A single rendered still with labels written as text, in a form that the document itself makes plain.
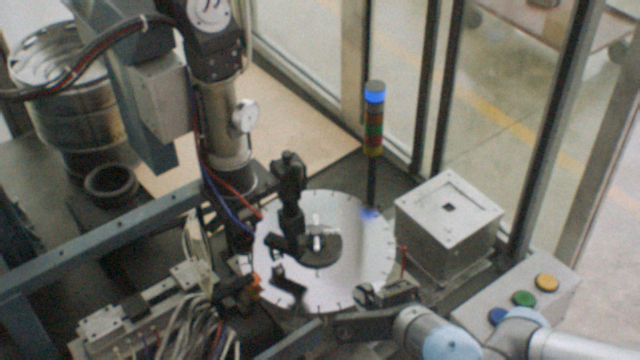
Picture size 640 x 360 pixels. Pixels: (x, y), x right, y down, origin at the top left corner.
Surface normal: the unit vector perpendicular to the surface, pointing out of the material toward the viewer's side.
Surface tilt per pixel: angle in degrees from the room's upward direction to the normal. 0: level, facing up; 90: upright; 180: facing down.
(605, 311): 0
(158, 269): 0
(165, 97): 90
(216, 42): 90
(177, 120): 90
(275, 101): 0
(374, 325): 62
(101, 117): 90
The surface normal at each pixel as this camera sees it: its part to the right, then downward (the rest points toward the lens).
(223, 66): 0.60, 0.56
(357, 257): -0.02, -0.70
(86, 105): 0.37, 0.66
